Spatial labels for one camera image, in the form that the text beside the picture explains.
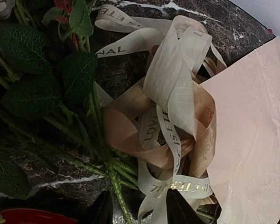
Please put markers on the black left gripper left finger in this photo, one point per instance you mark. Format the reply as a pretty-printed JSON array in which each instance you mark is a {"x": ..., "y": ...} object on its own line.
[{"x": 101, "y": 211}]

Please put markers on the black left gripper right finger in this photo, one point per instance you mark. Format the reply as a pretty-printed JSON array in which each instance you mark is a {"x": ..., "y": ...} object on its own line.
[{"x": 179, "y": 211}]

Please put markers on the tan satin ribbon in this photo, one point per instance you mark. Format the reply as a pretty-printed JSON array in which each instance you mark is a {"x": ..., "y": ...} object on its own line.
[{"x": 131, "y": 126}]

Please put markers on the pink fake flower bunch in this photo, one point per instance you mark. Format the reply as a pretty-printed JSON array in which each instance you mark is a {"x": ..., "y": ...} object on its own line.
[{"x": 58, "y": 87}]

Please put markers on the red floral bowl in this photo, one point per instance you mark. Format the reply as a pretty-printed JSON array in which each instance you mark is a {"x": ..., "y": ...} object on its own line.
[{"x": 32, "y": 216}]

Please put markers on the pink wrapping paper sheet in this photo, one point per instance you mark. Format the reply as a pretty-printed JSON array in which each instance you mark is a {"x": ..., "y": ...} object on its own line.
[{"x": 245, "y": 171}]

